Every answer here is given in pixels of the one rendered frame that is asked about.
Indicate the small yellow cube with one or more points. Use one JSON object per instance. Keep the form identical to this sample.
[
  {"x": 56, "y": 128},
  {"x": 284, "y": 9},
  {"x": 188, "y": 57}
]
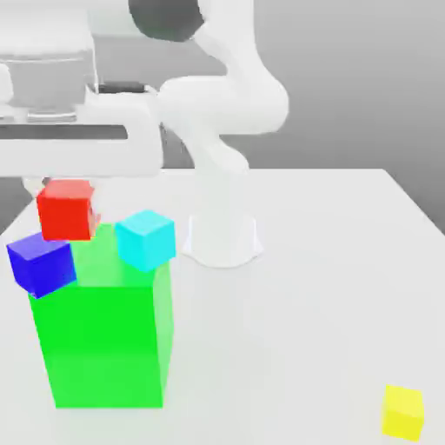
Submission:
[{"x": 403, "y": 413}]

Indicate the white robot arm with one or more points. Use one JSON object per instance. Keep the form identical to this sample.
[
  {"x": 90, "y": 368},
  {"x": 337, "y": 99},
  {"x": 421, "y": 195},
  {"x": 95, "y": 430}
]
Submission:
[{"x": 240, "y": 97}]

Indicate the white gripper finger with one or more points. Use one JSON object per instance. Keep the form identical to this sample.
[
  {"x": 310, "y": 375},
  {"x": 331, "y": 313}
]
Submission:
[
  {"x": 32, "y": 186},
  {"x": 94, "y": 219}
]

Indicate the small blue cube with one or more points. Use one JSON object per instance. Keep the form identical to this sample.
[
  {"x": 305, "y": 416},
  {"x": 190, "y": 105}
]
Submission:
[{"x": 40, "y": 264}]

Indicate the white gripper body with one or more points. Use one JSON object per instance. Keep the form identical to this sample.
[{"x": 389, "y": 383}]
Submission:
[{"x": 142, "y": 139}]

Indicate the small cyan cube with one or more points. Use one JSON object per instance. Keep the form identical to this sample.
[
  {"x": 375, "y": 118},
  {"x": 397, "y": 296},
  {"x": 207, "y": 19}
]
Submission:
[{"x": 146, "y": 240}]

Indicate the small red cube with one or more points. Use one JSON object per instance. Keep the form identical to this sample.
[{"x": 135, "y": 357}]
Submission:
[{"x": 64, "y": 215}]

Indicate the large green box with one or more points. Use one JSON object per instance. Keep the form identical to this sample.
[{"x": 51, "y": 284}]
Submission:
[{"x": 100, "y": 344}]

